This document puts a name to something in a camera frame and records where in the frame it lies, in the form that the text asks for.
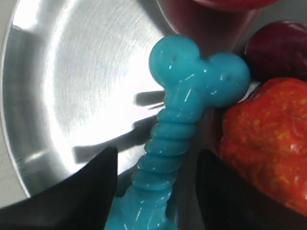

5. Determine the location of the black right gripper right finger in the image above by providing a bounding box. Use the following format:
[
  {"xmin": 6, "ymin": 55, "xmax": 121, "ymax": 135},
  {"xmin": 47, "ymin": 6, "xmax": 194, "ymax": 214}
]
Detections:
[{"xmin": 197, "ymin": 150, "xmax": 307, "ymax": 230}]

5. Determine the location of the round stainless steel plate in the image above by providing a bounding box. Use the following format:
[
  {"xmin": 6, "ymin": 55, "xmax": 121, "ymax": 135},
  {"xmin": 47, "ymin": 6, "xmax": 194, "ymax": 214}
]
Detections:
[{"xmin": 0, "ymin": 0, "xmax": 307, "ymax": 230}]

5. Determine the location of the red apple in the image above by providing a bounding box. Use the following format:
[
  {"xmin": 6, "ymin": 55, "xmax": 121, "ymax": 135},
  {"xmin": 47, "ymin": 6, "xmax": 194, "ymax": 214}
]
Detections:
[{"xmin": 157, "ymin": 0, "xmax": 275, "ymax": 54}]

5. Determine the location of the teal toy bone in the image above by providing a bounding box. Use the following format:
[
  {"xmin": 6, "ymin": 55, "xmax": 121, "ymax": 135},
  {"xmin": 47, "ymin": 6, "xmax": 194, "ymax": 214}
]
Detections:
[{"xmin": 105, "ymin": 35, "xmax": 251, "ymax": 230}]

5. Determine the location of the orange toy pumpkin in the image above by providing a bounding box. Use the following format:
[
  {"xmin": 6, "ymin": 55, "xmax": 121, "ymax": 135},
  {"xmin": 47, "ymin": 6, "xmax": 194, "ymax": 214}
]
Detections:
[{"xmin": 219, "ymin": 78, "xmax": 307, "ymax": 215}]

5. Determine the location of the dark red toy sausage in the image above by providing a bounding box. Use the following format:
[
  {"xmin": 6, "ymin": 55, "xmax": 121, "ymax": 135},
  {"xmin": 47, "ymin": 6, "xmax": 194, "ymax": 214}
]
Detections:
[{"xmin": 244, "ymin": 21, "xmax": 307, "ymax": 81}]

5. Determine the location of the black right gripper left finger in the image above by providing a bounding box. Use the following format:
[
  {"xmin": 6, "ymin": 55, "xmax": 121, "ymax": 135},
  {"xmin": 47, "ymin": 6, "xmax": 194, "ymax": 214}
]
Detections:
[{"xmin": 0, "ymin": 147, "xmax": 118, "ymax": 230}]

